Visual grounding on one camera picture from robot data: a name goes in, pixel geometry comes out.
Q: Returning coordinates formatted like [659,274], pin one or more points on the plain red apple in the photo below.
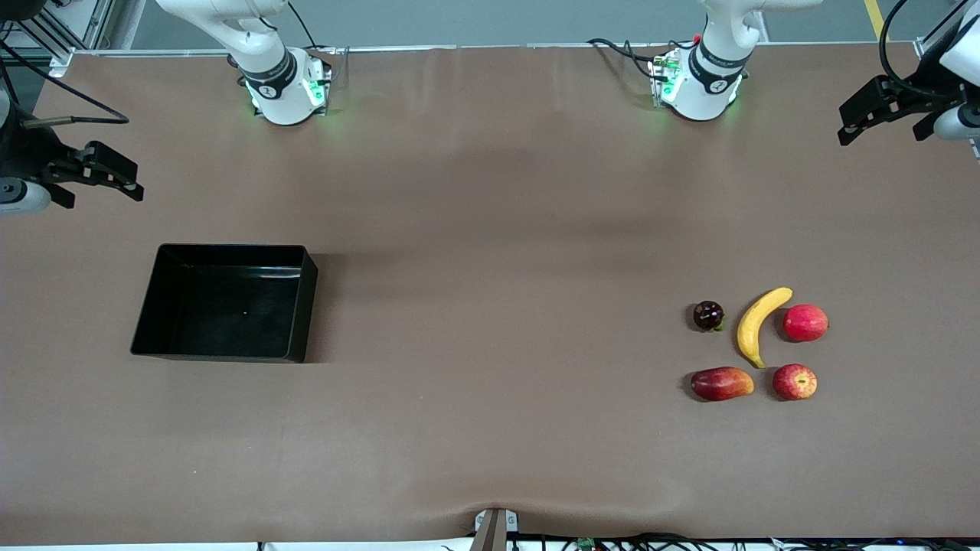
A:
[805,323]

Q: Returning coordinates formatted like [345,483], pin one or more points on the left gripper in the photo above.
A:
[927,90]

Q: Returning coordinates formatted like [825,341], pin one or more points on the yellow banana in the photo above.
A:
[750,325]

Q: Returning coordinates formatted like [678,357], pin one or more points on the red yellow-speckled apple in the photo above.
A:
[795,382]

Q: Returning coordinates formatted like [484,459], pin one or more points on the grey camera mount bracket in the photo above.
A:
[494,532]

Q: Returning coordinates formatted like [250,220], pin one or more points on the black plastic box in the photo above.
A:
[230,306]

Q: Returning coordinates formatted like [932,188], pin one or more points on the aluminium frame profile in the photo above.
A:
[922,47]
[92,23]

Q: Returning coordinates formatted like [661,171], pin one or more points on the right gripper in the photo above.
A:
[24,155]

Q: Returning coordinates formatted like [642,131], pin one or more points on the brown table mat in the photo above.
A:
[490,428]

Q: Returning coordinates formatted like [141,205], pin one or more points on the red yellow mango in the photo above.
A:
[721,383]

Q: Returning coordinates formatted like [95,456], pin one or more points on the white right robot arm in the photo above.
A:
[283,99]

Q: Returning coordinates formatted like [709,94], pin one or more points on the dark purple mangosteen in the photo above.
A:
[709,315]

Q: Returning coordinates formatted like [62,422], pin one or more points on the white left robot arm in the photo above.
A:
[704,92]

